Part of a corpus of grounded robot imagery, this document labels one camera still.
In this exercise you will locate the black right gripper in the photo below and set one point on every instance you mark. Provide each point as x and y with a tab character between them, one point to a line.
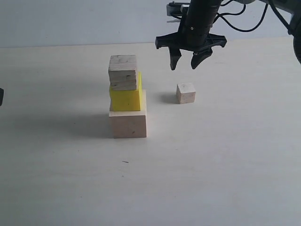
194	38

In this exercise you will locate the large light wooden cube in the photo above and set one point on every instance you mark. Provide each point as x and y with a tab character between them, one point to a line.
130	124

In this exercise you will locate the medium layered wooden cube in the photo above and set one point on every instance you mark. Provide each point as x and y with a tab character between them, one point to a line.
123	72

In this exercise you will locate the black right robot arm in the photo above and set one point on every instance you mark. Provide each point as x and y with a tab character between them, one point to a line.
197	17

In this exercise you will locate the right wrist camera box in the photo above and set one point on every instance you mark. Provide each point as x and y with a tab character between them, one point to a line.
175	9

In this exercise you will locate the small wooden cube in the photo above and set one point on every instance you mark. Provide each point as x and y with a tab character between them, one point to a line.
185	93

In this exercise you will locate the yellow cube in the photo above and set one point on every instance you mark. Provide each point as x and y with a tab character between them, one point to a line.
127	100

